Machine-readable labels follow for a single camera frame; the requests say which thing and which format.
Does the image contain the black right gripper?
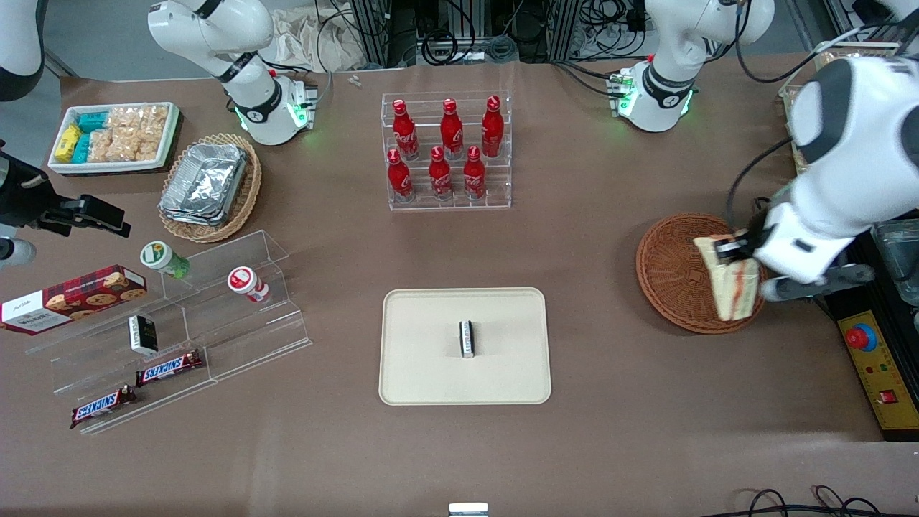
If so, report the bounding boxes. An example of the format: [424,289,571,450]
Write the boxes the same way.
[0,144,132,238]

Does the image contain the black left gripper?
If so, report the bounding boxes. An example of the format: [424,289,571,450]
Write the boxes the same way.
[716,208,775,261]

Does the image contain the triangle sandwich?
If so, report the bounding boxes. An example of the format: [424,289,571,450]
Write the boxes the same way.
[693,233,762,322]

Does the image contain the brown round wicker basket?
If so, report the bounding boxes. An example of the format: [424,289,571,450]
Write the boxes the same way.
[635,213,768,335]

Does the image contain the aluminium foil tray stack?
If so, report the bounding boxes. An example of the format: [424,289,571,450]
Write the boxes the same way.
[159,142,248,227]

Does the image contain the light wicker oval basket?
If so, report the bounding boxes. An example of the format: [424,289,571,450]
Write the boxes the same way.
[158,133,263,245]

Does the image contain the beige rectangular serving tray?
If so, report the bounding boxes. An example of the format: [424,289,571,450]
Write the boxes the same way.
[378,287,552,406]

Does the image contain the white plastic snack bin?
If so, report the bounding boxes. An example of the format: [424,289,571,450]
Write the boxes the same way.
[47,102,180,177]

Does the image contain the green lidded drink cup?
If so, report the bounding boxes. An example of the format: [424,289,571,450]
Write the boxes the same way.
[140,241,191,279]

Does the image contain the clear bag of rice crackers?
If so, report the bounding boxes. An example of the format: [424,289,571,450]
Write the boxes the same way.
[108,106,170,141]
[90,131,167,163]

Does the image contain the yellow snack pack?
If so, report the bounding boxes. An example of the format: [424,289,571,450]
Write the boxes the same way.
[55,124,81,163]

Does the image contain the red tartan cookie box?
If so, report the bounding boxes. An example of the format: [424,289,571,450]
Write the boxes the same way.
[0,264,148,336]

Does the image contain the red lidded drink cup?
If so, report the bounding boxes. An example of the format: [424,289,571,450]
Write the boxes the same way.
[227,266,270,303]

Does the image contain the clear plastic container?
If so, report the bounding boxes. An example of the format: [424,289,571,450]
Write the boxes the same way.
[872,219,919,309]

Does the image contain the Snickers chocolate bar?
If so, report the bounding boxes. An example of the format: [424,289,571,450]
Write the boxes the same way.
[70,386,137,429]
[135,350,204,388]

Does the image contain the clear acrylic stepped shelf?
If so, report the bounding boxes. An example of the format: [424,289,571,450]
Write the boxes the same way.
[25,230,313,436]

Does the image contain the yellow emergency stop box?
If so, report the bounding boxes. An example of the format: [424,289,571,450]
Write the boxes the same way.
[836,309,919,440]

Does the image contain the clear acrylic bottle rack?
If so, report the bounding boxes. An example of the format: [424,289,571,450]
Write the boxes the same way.
[381,91,513,212]

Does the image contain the red cola bottle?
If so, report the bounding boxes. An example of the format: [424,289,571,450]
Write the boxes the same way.
[439,98,464,160]
[392,99,420,160]
[481,96,505,157]
[429,146,453,201]
[463,146,487,200]
[387,149,414,203]

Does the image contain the white crumpled cloth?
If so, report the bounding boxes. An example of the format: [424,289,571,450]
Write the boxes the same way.
[271,6,368,73]

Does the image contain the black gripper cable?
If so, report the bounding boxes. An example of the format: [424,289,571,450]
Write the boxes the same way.
[725,136,794,225]

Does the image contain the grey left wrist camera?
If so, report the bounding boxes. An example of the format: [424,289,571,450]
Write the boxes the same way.
[761,264,877,302]

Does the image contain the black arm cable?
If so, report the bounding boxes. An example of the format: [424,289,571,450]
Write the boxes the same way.
[731,0,866,85]

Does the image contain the black floor cables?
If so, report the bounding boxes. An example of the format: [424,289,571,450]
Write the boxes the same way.
[718,486,919,517]

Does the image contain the black background cable bundle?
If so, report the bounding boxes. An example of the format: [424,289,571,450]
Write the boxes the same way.
[420,0,536,65]

